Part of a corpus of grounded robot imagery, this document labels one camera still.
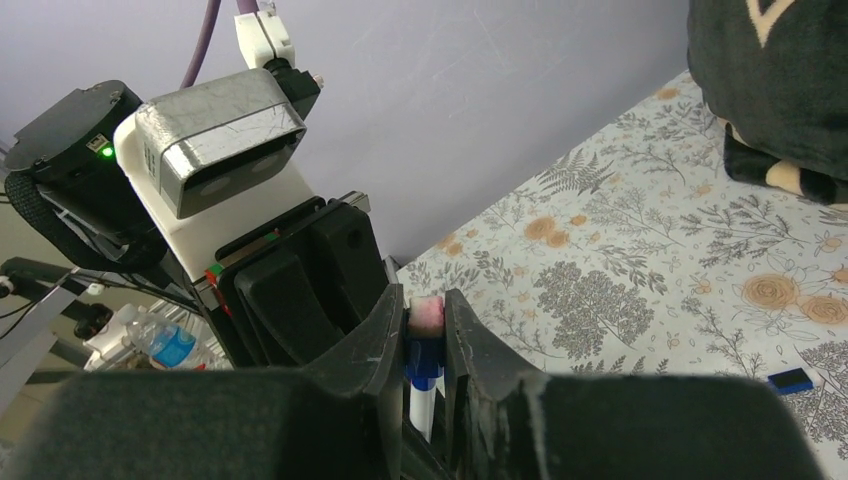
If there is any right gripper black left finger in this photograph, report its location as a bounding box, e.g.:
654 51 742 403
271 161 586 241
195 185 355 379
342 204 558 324
2 284 404 479

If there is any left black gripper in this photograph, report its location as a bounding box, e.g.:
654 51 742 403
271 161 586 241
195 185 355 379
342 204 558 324
211 197 389 368

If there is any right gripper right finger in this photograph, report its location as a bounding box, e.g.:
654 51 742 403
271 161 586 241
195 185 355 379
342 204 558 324
444 289 823 479

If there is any white pen black tip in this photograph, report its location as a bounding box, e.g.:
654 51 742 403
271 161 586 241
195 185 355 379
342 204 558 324
408 377 437 442

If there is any clear plastic water bottle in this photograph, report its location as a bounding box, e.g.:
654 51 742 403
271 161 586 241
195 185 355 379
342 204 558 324
116 305 209 370

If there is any floral table mat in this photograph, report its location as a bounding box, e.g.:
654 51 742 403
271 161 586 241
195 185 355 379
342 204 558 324
399 73 847 479

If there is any black gold patterned robe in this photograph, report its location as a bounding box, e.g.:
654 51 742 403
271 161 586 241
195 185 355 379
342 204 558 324
687 0 847 210

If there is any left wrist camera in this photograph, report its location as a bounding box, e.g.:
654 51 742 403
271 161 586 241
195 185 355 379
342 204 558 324
113 68 314 281

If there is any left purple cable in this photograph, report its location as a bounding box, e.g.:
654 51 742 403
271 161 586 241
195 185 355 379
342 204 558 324
178 0 266 90

